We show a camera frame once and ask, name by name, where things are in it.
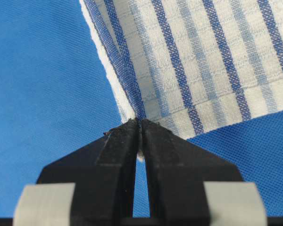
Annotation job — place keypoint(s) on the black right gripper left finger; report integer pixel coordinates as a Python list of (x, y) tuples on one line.
[(92, 186)]

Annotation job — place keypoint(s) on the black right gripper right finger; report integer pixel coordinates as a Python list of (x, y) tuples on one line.
[(189, 186)]

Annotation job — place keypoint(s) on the white blue striped towel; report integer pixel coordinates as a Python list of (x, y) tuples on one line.
[(191, 66)]

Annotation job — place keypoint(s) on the blue table cloth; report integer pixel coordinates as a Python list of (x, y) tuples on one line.
[(55, 97)]

